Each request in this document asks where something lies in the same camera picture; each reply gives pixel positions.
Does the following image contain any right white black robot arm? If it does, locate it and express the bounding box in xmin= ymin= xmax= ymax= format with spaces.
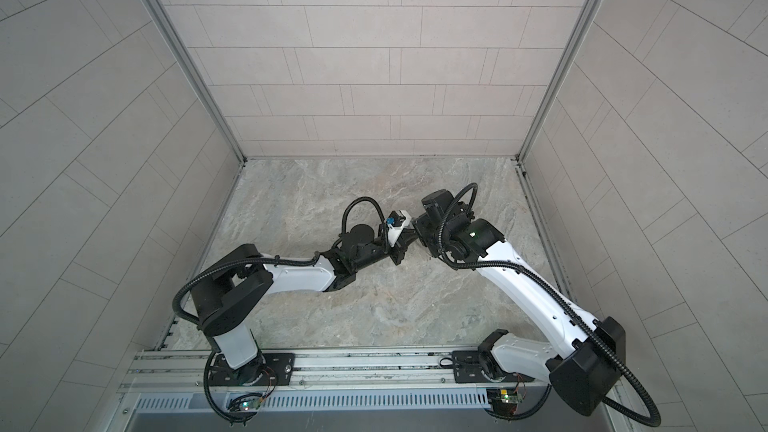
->
xmin=415 ymin=189 xmax=628 ymax=416

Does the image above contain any left circuit board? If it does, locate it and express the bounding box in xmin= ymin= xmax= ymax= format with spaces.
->
xmin=228 ymin=393 xmax=264 ymax=414

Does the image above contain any perforated vent strip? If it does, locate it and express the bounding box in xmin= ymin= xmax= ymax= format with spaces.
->
xmin=135 ymin=388 xmax=490 ymax=413

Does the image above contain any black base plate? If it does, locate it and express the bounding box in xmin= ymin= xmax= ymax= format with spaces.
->
xmin=205 ymin=353 xmax=296 ymax=387
xmin=450 ymin=350 xmax=533 ymax=384

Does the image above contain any aluminium mounting rail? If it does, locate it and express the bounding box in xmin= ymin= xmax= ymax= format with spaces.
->
xmin=118 ymin=339 xmax=555 ymax=393

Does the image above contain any right black corrugated cable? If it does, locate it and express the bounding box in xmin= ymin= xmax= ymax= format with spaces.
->
xmin=436 ymin=182 xmax=662 ymax=428

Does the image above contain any circuit board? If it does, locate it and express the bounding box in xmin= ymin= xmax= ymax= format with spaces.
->
xmin=228 ymin=393 xmax=264 ymax=414
xmin=486 ymin=388 xmax=524 ymax=416

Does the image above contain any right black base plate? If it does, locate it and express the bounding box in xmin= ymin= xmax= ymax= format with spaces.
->
xmin=450 ymin=350 xmax=533 ymax=384

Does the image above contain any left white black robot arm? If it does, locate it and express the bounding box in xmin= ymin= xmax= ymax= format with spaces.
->
xmin=172 ymin=220 xmax=417 ymax=371

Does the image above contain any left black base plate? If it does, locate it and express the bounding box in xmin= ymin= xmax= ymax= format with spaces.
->
xmin=205 ymin=353 xmax=296 ymax=387

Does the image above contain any right circuit board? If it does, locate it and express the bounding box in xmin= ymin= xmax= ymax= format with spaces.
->
xmin=486 ymin=388 xmax=524 ymax=416

